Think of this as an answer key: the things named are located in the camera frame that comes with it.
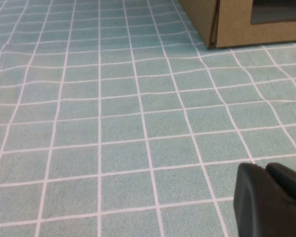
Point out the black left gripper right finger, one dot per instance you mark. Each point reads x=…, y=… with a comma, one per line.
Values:
x=291, y=185

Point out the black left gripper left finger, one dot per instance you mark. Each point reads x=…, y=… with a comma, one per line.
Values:
x=256, y=209

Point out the cardboard shoe box with window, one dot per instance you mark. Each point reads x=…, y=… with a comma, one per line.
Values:
x=236, y=32

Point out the green checkered tablecloth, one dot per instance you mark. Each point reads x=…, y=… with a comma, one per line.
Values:
x=113, y=123

